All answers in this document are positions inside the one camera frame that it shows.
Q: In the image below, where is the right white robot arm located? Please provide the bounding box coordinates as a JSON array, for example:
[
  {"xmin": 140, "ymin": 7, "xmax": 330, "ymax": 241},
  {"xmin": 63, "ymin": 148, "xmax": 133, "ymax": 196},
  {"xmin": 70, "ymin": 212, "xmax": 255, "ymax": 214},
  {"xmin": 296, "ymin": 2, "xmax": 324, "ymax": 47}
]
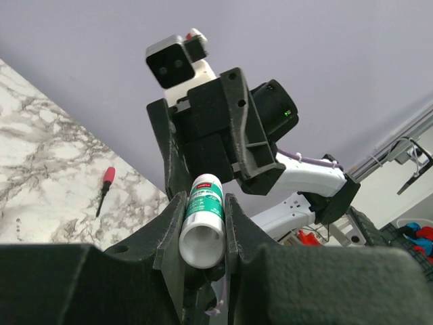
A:
[{"xmin": 147, "ymin": 68, "xmax": 360, "ymax": 240}]

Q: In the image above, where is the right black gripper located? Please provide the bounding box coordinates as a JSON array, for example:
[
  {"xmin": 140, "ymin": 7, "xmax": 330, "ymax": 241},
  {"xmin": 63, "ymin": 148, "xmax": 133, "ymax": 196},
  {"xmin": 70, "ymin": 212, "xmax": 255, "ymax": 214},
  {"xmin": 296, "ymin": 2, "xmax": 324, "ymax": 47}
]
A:
[{"xmin": 147, "ymin": 68, "xmax": 286, "ymax": 200}]

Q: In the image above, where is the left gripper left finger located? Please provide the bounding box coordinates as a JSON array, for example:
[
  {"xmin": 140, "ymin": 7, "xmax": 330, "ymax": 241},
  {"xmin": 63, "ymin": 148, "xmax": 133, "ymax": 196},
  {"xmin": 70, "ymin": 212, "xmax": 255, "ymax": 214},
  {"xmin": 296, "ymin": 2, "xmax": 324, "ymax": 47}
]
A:
[{"xmin": 1, "ymin": 192, "xmax": 187, "ymax": 324}]

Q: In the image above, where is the red black screwdriver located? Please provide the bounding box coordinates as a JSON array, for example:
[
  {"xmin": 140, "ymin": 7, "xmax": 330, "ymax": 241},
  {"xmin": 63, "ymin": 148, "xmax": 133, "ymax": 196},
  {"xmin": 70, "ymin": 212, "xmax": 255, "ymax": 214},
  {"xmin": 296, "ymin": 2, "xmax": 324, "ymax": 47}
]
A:
[{"xmin": 95, "ymin": 167, "xmax": 116, "ymax": 217}]

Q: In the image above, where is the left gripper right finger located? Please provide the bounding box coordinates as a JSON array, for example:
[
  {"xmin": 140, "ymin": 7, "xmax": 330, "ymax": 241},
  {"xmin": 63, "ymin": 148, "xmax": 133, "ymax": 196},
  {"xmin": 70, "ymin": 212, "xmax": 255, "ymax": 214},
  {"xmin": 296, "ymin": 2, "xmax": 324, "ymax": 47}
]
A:
[{"xmin": 225, "ymin": 194, "xmax": 432, "ymax": 324}]

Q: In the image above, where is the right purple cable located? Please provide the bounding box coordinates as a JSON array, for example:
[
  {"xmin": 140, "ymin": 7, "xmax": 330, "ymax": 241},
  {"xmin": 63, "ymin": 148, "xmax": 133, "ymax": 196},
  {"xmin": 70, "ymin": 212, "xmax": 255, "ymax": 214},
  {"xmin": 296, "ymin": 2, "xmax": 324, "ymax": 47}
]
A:
[{"xmin": 277, "ymin": 150, "xmax": 344, "ymax": 170}]

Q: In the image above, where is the green white glue stick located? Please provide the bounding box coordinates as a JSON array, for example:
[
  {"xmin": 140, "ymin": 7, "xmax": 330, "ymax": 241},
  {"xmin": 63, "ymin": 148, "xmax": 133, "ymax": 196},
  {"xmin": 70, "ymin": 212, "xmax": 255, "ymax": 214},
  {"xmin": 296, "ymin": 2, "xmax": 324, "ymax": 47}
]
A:
[{"xmin": 179, "ymin": 173, "xmax": 225, "ymax": 269}]

